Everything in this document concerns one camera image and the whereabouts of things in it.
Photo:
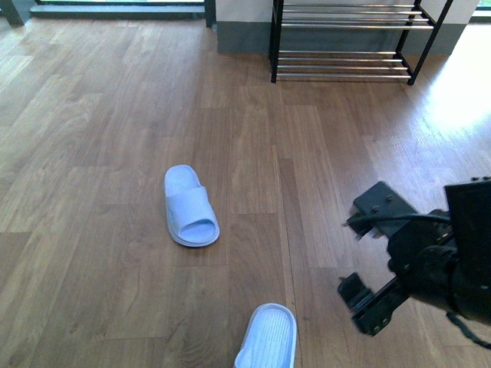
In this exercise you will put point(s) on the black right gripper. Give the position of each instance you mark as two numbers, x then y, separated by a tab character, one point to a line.
441	258

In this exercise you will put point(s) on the black metal shoe rack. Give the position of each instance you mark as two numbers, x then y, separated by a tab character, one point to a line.
381	41

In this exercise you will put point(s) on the light blue slipper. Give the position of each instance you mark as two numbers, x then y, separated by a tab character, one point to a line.
270	338
191	219

